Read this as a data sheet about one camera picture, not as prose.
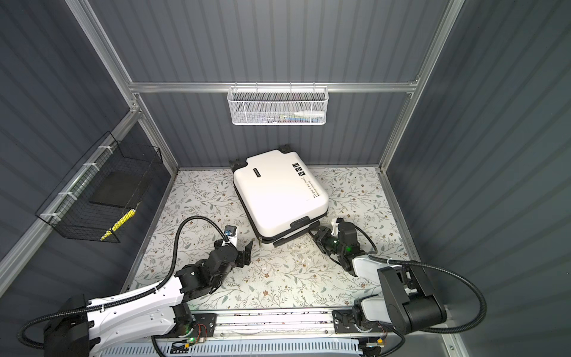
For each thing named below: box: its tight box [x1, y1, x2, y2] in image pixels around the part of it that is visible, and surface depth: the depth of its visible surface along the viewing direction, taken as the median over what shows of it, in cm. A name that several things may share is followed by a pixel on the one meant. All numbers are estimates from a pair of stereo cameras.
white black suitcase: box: [228, 143, 330, 247], surface depth 88 cm
